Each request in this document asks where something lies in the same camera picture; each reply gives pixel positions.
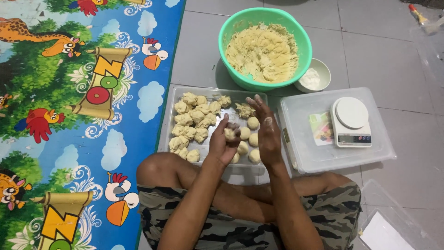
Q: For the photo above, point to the clear lidded plastic container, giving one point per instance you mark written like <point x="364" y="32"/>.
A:
<point x="381" y="152"/>

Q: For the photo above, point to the pale dough portion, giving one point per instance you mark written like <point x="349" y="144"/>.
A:
<point x="229" y="133"/>

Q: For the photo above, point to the clear plastic sheet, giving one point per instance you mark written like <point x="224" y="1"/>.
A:
<point x="430" y="48"/>

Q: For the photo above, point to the colourful label card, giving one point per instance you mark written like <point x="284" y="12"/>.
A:
<point x="321" y="128"/>

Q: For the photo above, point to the colourful cartoon play mat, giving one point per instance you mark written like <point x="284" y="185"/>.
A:
<point x="76" y="121"/>

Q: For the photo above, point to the person's right hand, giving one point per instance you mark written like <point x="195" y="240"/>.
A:
<point x="269" y="139"/>

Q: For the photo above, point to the group of round dough balls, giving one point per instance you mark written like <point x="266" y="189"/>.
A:
<point x="253" y="139"/>

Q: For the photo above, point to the red tipped pastry brush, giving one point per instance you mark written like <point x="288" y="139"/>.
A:
<point x="418" y="14"/>

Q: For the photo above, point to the white kitchen scale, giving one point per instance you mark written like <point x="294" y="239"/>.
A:
<point x="351" y="121"/>

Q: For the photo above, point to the person's legs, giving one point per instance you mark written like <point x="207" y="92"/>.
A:
<point x="163" y="170"/>

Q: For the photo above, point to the clear plastic tray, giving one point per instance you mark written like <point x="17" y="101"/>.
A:
<point x="204" y="95"/>

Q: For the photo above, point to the white paper sheet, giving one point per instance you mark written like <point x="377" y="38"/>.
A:
<point x="381" y="234"/>

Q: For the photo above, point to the white flour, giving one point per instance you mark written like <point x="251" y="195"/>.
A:
<point x="310" y="78"/>

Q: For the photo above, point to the small white bowl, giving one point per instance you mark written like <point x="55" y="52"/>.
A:
<point x="324" y="74"/>

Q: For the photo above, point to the person's left hand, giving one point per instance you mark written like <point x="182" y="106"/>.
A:
<point x="218" y="147"/>

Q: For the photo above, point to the clear plastic box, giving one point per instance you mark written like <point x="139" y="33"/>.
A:
<point x="385" y="201"/>

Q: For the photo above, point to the green plastic bowl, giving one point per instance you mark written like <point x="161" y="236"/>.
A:
<point x="230" y="66"/>

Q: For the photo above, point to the pile of rough dough pieces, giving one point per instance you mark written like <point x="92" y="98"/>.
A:
<point x="192" y="121"/>

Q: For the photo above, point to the camouflage shorts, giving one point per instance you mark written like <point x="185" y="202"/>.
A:
<point x="329" y="215"/>

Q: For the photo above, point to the yellow dough mass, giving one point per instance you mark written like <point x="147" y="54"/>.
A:
<point x="262" y="52"/>

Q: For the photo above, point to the person's right fingers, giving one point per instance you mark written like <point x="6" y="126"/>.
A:
<point x="256" y="106"/>

